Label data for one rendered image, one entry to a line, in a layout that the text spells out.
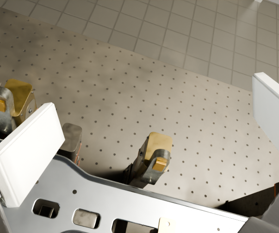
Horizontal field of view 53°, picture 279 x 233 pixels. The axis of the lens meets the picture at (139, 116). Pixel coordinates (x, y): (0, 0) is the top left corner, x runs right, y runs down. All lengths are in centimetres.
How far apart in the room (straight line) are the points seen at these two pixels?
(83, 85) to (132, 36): 121
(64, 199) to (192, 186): 53
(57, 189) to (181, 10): 219
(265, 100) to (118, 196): 53
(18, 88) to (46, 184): 23
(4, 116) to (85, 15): 176
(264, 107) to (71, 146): 57
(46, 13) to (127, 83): 133
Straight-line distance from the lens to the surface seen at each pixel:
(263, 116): 17
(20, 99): 69
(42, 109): 19
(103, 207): 65
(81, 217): 65
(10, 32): 127
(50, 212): 73
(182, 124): 112
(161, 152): 59
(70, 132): 70
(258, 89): 18
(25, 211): 65
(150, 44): 225
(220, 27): 266
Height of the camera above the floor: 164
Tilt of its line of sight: 61 degrees down
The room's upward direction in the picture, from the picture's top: 26 degrees clockwise
